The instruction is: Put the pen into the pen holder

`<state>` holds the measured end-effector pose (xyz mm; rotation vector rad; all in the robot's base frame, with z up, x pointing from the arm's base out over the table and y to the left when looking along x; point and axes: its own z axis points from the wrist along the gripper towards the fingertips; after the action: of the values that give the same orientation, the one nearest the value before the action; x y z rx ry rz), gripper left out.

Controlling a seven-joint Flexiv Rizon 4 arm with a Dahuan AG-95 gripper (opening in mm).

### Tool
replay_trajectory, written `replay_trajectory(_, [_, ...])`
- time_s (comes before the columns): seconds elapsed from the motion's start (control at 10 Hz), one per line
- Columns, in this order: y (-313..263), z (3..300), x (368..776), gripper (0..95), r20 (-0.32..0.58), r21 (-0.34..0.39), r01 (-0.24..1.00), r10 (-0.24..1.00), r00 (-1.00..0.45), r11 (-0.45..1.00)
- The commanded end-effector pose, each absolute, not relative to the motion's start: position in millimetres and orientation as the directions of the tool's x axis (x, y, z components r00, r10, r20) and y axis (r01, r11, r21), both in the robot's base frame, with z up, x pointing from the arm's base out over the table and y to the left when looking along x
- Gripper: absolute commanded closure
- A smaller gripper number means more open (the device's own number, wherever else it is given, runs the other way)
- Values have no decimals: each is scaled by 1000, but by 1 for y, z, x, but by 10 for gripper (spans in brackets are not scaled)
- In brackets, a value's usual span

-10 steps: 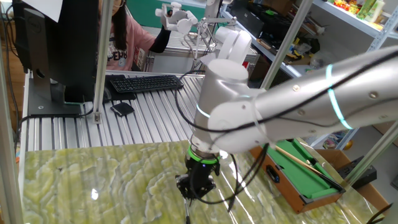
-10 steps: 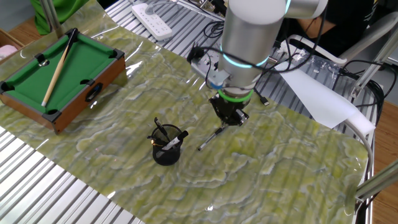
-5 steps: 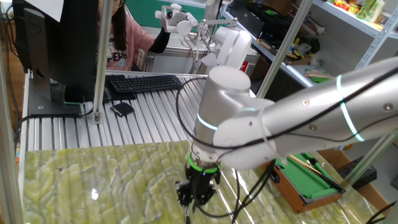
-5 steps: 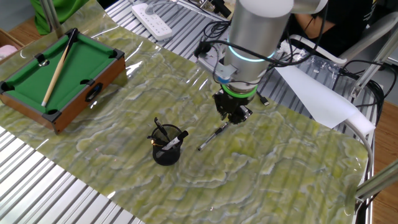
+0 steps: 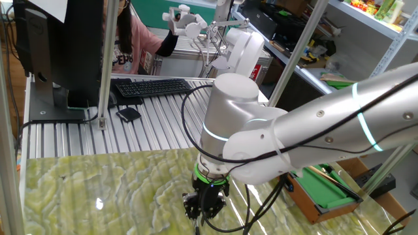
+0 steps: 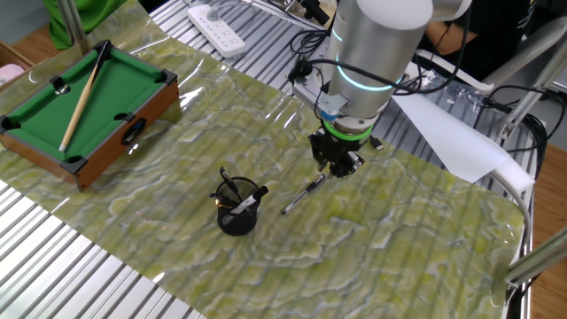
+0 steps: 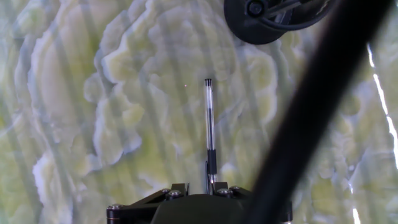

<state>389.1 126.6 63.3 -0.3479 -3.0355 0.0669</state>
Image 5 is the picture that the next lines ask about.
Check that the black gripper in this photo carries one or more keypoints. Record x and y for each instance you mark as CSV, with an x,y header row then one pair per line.
x,y
210,191

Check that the clear gel pen black grip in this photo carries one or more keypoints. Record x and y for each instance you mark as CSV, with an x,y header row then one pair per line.
x,y
197,228

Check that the black sleeved forearm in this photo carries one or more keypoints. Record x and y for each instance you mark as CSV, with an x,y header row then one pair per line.
x,y
168,44

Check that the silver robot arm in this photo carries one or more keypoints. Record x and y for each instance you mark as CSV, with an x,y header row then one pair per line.
x,y
326,130

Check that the white desktop robot arm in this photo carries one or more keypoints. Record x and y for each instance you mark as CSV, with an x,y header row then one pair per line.
x,y
245,49

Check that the green marble pattern mat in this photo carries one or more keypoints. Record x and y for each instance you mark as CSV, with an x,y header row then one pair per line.
x,y
114,196

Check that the mini pool table toy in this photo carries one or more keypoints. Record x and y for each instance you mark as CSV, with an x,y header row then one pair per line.
x,y
320,192

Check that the black wallet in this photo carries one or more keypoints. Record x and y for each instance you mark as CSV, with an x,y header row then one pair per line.
x,y
129,114

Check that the black keyboard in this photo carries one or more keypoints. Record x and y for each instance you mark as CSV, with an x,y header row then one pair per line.
x,y
153,87

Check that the black mouse pad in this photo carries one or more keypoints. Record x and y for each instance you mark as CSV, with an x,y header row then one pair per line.
x,y
127,100

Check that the wooden cue stick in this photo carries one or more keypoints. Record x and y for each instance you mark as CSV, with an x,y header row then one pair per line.
x,y
333,181

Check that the black computer mouse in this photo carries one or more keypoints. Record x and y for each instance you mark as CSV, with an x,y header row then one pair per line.
x,y
112,99

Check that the silver aluminium case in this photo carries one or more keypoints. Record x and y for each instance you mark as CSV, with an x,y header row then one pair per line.
x,y
183,67

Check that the white red carton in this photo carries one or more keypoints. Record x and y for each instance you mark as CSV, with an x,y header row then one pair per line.
x,y
147,62

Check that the person in pink shirt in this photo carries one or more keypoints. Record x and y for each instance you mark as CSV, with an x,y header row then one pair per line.
x,y
143,42

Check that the black plastic stand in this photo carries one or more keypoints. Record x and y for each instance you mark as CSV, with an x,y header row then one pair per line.
x,y
383,186

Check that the silver articulated stand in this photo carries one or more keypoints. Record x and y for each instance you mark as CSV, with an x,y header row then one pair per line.
x,y
225,23

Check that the brown cardboard box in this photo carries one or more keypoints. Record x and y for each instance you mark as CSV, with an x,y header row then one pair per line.
x,y
388,205

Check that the black storage case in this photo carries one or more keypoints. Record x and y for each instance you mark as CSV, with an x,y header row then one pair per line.
x,y
258,18

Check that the black computer monitor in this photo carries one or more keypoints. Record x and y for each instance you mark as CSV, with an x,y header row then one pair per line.
x,y
75,49

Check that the white metal shelf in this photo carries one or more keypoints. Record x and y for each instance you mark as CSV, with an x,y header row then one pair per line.
x,y
369,19

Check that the white paper note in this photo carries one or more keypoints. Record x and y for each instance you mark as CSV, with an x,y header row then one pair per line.
x,y
49,8

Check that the red yellow snack packs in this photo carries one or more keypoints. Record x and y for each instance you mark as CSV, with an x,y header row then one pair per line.
x,y
362,5

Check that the pale drink bottle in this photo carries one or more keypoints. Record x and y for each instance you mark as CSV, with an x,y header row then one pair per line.
x,y
394,12

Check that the aluminium frame post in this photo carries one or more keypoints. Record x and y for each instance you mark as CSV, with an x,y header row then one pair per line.
x,y
387,169
109,65
298,52
8,182

